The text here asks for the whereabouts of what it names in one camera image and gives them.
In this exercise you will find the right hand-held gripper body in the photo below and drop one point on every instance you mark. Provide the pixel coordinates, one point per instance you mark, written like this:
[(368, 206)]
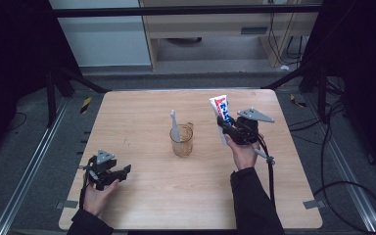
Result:
[(248, 130)]

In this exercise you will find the light wooden desk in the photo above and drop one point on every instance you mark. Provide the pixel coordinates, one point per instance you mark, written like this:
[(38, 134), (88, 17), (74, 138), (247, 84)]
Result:
[(209, 27)]

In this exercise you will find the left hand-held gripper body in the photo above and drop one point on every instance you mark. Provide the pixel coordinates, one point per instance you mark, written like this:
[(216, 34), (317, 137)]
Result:
[(103, 169)]

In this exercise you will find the black curtain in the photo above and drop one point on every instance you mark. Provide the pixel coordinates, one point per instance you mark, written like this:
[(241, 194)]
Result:
[(365, 81), (13, 65)]

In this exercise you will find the person's right hand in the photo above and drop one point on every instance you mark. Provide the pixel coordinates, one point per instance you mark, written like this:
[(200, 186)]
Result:
[(244, 155)]

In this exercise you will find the black horizontal bar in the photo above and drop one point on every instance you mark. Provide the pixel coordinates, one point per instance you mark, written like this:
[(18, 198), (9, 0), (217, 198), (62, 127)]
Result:
[(176, 10)]

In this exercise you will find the white electric toothbrush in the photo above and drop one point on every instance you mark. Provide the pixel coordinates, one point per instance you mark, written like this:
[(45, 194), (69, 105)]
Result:
[(175, 129)]

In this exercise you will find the small white floor object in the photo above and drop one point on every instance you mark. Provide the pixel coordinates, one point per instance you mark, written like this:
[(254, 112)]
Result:
[(284, 68)]

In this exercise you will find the person's left hand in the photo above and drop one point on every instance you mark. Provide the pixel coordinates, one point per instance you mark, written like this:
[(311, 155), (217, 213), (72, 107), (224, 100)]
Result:
[(96, 199)]

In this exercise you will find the white cabinet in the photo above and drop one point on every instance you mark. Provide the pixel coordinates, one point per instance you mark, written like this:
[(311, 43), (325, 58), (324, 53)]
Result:
[(104, 39)]

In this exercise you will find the grey tape strip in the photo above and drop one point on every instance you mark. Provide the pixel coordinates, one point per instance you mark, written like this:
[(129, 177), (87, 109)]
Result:
[(314, 204), (66, 204)]

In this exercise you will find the yellow black striped tape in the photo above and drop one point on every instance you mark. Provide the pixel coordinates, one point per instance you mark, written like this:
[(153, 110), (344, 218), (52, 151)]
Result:
[(85, 105), (297, 101)]

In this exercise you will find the white toothpaste tube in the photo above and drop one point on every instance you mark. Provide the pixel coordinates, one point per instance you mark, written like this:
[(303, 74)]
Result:
[(220, 106)]

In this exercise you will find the black metal stand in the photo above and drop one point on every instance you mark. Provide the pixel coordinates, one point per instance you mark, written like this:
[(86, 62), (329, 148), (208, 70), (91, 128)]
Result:
[(50, 98), (321, 91)]

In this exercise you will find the silver metal rail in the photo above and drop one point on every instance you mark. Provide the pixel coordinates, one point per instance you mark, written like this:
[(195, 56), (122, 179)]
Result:
[(29, 169), (346, 169)]

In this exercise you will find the amber transparent cup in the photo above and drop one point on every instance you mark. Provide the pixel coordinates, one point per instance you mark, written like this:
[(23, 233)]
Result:
[(182, 145)]

